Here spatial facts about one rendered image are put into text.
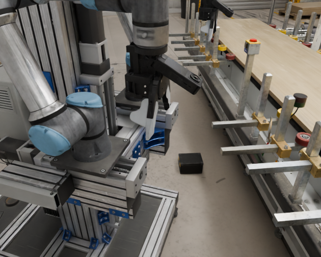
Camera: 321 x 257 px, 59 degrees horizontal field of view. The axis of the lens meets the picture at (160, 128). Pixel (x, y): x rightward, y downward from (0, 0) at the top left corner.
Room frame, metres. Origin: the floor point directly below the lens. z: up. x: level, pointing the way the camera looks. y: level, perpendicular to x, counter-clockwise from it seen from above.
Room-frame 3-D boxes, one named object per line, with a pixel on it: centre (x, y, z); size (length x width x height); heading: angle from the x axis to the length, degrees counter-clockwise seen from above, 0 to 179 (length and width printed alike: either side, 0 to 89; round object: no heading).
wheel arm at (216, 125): (1.38, -0.51, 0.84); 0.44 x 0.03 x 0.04; 96
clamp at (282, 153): (1.15, -0.60, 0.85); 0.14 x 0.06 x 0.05; 6
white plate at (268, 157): (1.20, -0.57, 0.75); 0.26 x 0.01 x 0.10; 6
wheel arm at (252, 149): (1.12, -0.52, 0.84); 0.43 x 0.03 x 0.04; 96
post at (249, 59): (1.68, -0.55, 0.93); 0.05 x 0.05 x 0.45; 6
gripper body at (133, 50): (0.61, 0.03, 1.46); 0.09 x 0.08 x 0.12; 72
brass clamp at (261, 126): (1.40, -0.58, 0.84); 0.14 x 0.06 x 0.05; 6
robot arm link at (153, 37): (0.60, 0.02, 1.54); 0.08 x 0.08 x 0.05
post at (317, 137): (0.92, -0.63, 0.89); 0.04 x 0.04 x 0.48; 6
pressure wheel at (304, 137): (1.14, -0.71, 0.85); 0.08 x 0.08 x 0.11
